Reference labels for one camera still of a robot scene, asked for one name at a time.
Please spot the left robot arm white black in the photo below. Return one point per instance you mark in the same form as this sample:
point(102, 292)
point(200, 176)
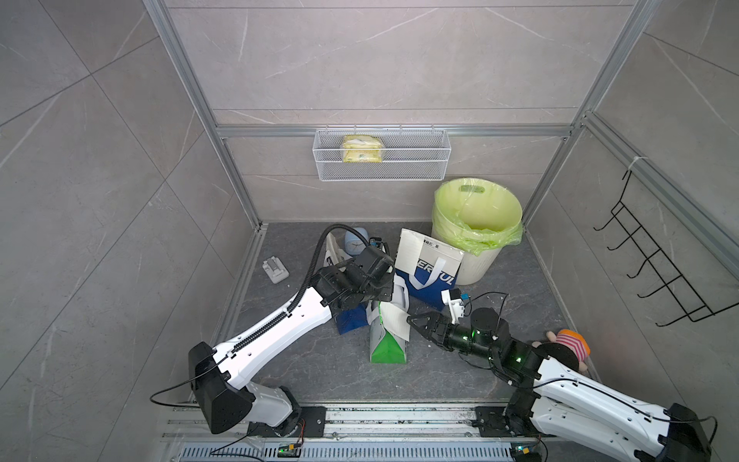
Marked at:
point(221, 377)

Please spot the small grey white device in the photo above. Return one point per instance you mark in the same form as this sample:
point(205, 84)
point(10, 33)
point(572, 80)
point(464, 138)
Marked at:
point(275, 270)

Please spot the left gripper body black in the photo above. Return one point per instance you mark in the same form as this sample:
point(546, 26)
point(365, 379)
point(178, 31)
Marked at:
point(380, 269)

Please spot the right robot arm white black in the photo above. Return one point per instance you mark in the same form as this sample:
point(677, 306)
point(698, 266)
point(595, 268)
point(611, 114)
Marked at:
point(553, 398)

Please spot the blue white paper bag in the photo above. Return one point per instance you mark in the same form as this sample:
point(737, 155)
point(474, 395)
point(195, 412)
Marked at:
point(428, 266)
point(355, 318)

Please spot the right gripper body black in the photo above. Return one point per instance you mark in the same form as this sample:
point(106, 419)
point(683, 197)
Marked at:
point(452, 337)

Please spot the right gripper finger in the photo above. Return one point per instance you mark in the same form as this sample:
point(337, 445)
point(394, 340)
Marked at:
point(421, 320)
point(418, 332)

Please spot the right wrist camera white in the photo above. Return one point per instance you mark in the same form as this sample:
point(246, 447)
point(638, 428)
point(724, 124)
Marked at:
point(454, 300)

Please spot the white wire mesh basket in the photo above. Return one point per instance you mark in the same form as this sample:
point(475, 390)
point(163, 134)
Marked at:
point(409, 155)

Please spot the black wire hook rack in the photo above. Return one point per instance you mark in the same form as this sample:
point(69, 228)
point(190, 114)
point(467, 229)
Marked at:
point(671, 280)

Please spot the green white paper bag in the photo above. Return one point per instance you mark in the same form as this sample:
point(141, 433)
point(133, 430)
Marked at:
point(389, 331)

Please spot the white trash bin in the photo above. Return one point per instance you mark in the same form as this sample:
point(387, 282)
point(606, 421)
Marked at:
point(479, 263)

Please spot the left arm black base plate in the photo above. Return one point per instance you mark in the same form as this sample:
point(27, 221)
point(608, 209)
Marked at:
point(309, 422)

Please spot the plush doll orange hat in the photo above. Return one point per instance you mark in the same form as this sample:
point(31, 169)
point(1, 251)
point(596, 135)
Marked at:
point(568, 347)

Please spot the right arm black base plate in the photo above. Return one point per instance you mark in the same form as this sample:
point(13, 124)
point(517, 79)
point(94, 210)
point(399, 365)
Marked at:
point(499, 421)

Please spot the yellow wipes pack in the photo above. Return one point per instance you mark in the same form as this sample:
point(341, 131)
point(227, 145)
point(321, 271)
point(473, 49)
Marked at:
point(362, 149)

